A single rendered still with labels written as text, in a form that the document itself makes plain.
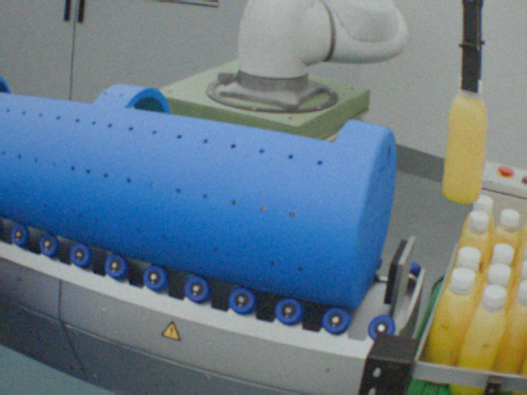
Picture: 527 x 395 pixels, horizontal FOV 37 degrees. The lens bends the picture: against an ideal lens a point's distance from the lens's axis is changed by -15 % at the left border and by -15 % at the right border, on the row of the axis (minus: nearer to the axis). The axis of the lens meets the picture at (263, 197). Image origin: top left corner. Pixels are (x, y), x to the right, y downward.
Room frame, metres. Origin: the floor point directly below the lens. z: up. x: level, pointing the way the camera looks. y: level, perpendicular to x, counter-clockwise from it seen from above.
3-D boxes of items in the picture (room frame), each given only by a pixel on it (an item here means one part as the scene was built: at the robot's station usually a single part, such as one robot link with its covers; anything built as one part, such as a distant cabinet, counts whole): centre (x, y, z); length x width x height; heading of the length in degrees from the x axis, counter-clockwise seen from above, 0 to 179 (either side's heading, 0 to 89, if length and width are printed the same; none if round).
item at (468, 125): (1.18, -0.30, 1.24); 0.07 x 0.07 x 0.18
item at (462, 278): (1.06, -0.30, 1.08); 0.04 x 0.04 x 0.02
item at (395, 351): (1.00, -0.20, 0.95); 0.10 x 0.07 x 0.10; 162
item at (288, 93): (1.89, 0.01, 1.09); 0.22 x 0.18 x 0.06; 66
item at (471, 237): (1.26, -0.36, 0.99); 0.07 x 0.07 x 0.18
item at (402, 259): (1.20, -0.22, 0.99); 0.10 x 0.02 x 0.12; 162
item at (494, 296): (1.00, -0.35, 1.08); 0.04 x 0.04 x 0.02
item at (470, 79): (1.17, -0.29, 1.37); 0.03 x 0.01 x 0.07; 71
